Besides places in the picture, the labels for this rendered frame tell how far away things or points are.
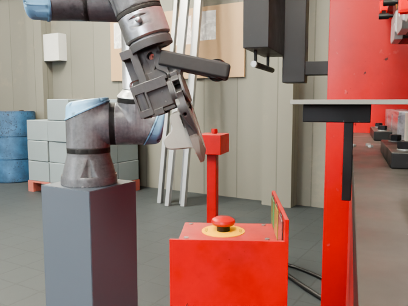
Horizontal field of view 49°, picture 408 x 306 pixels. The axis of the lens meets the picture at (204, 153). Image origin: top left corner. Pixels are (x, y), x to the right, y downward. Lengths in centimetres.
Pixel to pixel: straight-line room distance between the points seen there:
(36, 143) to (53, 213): 407
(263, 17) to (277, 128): 235
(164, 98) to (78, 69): 539
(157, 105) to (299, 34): 183
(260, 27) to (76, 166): 119
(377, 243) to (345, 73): 154
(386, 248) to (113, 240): 93
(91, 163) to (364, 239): 90
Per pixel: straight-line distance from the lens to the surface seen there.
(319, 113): 105
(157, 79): 71
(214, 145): 274
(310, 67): 248
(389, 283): 33
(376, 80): 192
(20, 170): 610
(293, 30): 250
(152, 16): 73
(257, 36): 211
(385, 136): 152
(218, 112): 481
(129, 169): 510
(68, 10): 85
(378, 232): 45
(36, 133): 531
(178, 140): 73
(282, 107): 433
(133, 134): 121
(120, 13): 74
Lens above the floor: 99
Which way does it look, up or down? 6 degrees down
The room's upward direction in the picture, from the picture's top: straight up
